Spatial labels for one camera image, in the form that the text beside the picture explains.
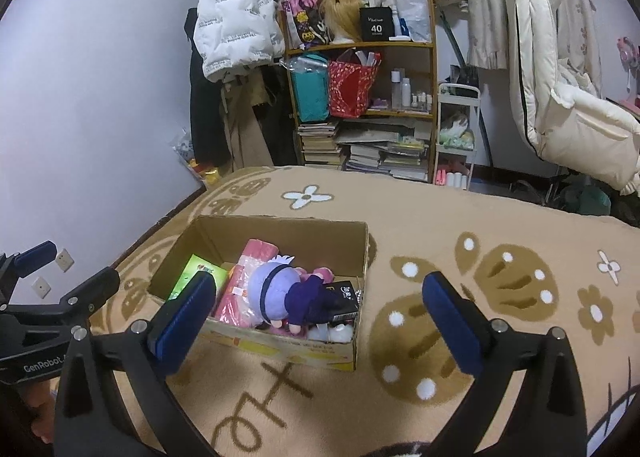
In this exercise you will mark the purple patterned bag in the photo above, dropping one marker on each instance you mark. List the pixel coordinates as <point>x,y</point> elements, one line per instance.
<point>302,19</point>

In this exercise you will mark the beige patterned round rug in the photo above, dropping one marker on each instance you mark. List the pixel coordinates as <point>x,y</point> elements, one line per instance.
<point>425,217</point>

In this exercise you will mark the clear plastic bag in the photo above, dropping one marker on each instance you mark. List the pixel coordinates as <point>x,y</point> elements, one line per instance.
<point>412,2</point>

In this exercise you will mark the black tissue pack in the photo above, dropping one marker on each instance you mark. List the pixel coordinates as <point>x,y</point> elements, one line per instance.
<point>347,294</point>

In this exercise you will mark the white wall socket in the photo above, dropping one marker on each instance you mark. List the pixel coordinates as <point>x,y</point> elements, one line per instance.
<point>64,260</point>
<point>41,287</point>

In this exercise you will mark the plastic bag of snacks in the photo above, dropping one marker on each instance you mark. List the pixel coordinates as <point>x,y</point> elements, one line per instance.
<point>195,157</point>

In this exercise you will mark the dark hanging coat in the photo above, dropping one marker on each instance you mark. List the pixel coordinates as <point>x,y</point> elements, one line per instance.
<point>205,107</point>

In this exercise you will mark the black hanging garment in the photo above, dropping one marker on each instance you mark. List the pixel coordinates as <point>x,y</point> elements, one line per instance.
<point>280,112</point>

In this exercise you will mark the stack of books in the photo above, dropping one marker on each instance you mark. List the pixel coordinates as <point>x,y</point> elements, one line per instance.
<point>320,144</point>
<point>390,152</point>

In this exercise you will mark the row of cosmetic bottles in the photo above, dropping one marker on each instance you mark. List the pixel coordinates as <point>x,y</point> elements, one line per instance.
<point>412,92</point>

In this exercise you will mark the white rolling cart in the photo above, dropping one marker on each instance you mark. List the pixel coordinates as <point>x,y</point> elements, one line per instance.
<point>457,137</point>

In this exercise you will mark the wooden shelf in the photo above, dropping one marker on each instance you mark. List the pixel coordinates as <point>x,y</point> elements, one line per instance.
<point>432,87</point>

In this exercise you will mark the purple-haired plush doll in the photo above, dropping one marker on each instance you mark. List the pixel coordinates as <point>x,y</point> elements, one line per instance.
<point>272,287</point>

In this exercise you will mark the black gift box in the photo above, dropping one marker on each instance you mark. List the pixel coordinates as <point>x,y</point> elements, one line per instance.
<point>376,24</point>

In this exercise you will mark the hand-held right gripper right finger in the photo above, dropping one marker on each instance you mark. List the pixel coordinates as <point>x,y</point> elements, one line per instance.
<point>452,329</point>

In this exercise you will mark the red patterned bag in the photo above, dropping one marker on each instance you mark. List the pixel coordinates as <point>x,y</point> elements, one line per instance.
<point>350,84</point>

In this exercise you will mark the green bag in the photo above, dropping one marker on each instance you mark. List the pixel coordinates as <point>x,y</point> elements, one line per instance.
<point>590,198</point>

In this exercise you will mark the pink garbage bag roll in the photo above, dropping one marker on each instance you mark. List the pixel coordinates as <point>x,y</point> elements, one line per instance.
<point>240,289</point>

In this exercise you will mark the printed cardboard box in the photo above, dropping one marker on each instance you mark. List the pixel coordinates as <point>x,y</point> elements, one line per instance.
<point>280,237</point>

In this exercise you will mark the beige trench coat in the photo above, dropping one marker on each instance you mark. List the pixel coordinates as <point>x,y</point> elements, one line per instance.
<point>245,132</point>

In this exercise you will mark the cream puffer coat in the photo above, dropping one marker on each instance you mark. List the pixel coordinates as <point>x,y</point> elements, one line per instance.
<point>550,87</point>

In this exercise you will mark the blond wig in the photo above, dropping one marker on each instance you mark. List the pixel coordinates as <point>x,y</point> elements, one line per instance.
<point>342,17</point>

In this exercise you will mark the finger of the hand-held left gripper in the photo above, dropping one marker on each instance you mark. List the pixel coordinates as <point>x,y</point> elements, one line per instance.
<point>35,257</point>
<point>92,293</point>

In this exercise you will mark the person's left hand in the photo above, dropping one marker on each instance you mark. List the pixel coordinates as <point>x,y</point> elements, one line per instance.
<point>30,412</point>

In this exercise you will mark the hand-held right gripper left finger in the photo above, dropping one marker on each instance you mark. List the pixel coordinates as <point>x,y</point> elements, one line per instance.
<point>192,317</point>

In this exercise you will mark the green tissue pack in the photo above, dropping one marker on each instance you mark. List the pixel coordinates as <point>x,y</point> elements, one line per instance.
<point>192,273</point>

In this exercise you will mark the white fluffy plush toy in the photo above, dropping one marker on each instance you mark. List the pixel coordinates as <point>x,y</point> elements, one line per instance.
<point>342,333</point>

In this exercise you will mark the pink desk fan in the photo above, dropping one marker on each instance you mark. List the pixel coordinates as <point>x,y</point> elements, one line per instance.
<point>629,49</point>

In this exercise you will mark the teal bag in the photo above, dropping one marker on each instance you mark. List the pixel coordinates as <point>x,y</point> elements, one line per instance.
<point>310,89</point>

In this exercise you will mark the white puffer jacket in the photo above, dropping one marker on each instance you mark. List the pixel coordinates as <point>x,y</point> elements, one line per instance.
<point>235,12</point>

